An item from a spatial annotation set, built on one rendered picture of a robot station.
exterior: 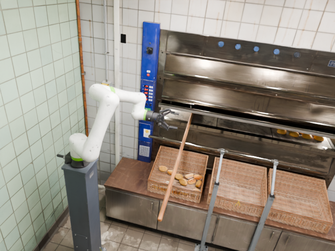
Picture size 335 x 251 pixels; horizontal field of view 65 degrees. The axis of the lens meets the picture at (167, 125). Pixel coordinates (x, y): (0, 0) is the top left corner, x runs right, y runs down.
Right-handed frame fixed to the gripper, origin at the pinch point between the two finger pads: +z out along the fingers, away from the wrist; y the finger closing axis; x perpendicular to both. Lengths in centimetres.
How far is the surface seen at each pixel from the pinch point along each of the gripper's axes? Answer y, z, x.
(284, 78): -33, 85, -55
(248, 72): -34, 53, -56
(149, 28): -62, -42, -52
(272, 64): -44, 72, -56
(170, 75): -19, -19, -56
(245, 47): -56, 45, -56
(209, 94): -6, 21, -55
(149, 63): -29, -41, -52
